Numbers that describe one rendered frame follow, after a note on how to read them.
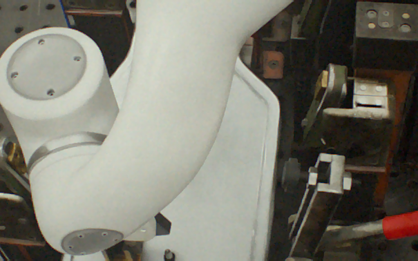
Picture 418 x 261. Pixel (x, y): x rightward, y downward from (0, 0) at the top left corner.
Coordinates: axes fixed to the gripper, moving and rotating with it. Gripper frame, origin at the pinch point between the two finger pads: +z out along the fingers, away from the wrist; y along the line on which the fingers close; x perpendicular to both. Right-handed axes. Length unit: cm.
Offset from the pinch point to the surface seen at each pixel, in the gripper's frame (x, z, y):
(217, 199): -7.4, 2.9, -9.2
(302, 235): 1.8, -9.3, -19.0
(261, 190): -8.7, 2.6, -13.9
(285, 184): 1.1, -17.9, -17.5
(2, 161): -4.1, -8.2, 11.6
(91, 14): -37.9, 10.1, 12.8
